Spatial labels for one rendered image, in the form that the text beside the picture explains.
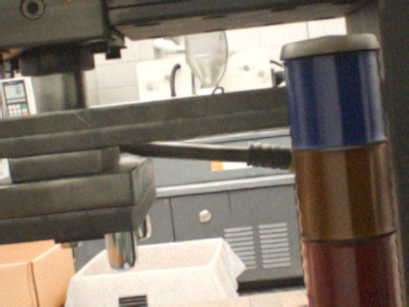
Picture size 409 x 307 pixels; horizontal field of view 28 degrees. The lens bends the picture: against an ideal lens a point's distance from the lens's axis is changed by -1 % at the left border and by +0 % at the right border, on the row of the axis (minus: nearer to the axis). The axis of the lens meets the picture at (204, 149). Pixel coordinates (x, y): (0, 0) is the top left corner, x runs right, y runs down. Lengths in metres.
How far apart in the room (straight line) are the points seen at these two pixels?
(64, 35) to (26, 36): 0.02
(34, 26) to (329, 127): 0.28
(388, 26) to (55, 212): 0.23
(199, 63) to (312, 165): 4.99
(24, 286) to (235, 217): 2.41
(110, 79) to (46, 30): 6.51
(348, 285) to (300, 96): 0.07
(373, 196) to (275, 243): 4.78
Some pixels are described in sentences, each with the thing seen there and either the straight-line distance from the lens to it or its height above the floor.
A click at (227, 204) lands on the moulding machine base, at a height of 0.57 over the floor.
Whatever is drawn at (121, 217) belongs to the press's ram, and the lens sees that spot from 0.51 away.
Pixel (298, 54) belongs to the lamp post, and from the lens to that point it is 0.32.
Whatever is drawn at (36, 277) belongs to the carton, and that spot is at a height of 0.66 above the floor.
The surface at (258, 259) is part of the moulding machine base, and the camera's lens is 5.11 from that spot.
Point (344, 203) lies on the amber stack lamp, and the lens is 0.32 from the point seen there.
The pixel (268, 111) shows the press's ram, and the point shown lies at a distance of 0.54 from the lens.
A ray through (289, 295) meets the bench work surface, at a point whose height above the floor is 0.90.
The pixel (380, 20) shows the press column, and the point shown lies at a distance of 0.53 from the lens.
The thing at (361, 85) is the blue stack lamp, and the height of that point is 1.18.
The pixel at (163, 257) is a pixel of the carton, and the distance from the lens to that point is 3.36.
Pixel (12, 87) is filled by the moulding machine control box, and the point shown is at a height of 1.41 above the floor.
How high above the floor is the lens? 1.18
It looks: 3 degrees down
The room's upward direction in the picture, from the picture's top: 6 degrees counter-clockwise
